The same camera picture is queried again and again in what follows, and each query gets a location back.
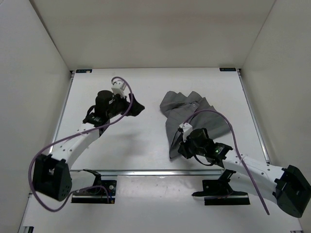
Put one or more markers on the grey pleated skirt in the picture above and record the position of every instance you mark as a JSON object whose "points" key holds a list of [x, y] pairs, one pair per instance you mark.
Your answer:
{"points": [[195, 110]]}

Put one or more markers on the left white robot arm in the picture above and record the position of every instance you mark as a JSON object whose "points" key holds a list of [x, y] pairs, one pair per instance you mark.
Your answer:
{"points": [[51, 174]]}

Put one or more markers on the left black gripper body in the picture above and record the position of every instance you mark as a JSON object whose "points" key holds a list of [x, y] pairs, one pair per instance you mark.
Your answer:
{"points": [[121, 105]]}

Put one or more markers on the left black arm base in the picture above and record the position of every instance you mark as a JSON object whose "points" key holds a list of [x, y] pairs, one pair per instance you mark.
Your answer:
{"points": [[91, 187]]}

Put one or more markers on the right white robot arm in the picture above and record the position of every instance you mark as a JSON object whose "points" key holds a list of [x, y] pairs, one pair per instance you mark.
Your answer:
{"points": [[286, 187]]}

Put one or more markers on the aluminium table rail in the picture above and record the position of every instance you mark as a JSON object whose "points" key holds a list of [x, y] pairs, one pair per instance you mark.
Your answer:
{"points": [[56, 131], [255, 122]]}

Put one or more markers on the front aluminium rail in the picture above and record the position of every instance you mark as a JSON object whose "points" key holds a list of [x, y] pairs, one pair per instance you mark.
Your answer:
{"points": [[106, 173]]}

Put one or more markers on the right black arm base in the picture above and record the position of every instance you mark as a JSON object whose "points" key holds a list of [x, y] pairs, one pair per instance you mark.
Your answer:
{"points": [[218, 192]]}

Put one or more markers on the left blue corner sticker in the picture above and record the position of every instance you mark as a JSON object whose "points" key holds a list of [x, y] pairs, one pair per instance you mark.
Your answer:
{"points": [[83, 71]]}

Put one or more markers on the right blue corner sticker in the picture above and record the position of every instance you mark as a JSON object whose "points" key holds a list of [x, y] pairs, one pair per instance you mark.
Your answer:
{"points": [[227, 69]]}

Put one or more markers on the blue corner sticker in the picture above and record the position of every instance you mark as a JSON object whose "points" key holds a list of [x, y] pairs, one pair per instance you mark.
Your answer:
{"points": [[83, 71], [227, 69]]}

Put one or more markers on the left aluminium table rail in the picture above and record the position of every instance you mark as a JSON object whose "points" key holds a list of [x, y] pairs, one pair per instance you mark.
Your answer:
{"points": [[56, 131]]}

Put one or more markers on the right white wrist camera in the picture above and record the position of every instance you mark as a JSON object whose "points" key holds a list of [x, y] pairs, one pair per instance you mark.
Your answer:
{"points": [[185, 129]]}

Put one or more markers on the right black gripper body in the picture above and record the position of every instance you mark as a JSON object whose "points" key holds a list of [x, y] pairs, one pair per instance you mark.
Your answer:
{"points": [[189, 149]]}

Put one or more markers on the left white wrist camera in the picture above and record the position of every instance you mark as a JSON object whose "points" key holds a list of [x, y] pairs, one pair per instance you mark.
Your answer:
{"points": [[118, 88]]}

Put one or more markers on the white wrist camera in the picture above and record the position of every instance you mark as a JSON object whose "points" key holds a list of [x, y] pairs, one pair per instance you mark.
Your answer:
{"points": [[118, 88], [185, 129]]}

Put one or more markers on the right aluminium table rail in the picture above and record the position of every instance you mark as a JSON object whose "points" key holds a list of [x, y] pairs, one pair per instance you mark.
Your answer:
{"points": [[255, 122]]}

